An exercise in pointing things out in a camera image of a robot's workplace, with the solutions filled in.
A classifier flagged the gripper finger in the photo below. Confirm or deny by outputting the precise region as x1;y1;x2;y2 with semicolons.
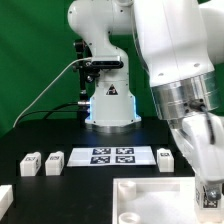
205;185;221;201

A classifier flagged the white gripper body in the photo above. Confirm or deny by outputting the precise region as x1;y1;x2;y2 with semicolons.
171;114;224;186

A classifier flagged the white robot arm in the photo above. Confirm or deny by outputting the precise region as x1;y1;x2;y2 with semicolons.
68;0;224;201

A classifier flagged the white tag sheet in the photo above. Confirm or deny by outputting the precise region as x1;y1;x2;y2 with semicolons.
67;146;156;167

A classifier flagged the white block left edge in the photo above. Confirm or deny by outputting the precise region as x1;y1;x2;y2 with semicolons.
0;185;13;220

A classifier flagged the black cable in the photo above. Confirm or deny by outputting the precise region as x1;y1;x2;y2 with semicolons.
19;102;81;124

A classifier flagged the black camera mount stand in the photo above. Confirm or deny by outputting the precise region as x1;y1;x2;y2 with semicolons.
73;39;99;127

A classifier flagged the white cable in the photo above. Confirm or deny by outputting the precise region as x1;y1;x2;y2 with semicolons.
12;57;93;129

